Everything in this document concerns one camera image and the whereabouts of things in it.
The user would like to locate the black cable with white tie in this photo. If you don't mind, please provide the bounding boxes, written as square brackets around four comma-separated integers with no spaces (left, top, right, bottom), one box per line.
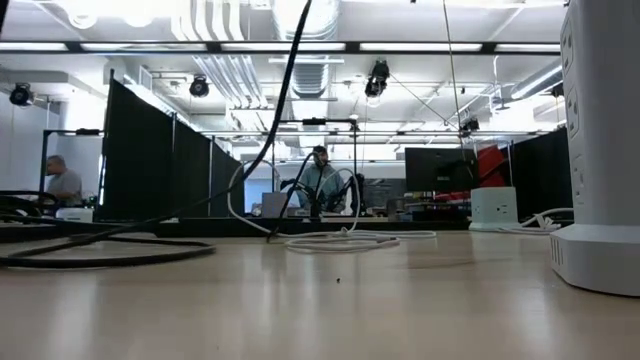
[0,0,314,270]

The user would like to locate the grey power adapter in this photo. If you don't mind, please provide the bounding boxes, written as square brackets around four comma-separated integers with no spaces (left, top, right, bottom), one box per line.
[549,0,640,297]

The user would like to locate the distant black station frame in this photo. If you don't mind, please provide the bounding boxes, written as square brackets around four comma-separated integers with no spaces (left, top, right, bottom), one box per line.
[271,117,359,217]

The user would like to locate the small white box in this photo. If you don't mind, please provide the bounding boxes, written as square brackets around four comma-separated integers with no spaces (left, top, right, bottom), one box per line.
[54,206,95,224]

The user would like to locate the silver ribbed ventilation duct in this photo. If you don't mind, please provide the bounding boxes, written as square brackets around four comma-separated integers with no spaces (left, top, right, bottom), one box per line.
[288,59,332,100]

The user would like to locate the black computer monitor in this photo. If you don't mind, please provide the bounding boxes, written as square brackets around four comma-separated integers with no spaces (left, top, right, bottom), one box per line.
[404,147,480,194]

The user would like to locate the red storage bins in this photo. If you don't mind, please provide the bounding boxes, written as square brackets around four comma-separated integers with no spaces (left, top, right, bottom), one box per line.
[476,143,507,189]

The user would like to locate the pale cube outlet cord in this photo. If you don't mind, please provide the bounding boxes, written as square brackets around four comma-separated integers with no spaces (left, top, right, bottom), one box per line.
[519,206,575,226]

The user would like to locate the person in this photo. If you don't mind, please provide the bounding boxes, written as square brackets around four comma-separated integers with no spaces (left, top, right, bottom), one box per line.
[297,144,351,215]
[43,154,84,207]

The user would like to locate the black overhead rig bar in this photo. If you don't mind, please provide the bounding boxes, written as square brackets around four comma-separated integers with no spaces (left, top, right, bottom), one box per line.
[0,40,564,55]

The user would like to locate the long white USB cable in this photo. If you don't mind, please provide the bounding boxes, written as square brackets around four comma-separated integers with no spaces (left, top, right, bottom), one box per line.
[227,158,439,255]

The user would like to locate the black cable bundle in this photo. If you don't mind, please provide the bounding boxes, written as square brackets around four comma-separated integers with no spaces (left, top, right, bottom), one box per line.
[0,189,61,236]

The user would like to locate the short pale USB cable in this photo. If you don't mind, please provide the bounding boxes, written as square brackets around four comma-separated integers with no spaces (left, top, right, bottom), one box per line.
[496,214,562,237]

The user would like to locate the black power strip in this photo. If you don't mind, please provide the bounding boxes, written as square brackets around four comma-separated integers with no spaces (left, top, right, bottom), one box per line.
[154,217,329,240]

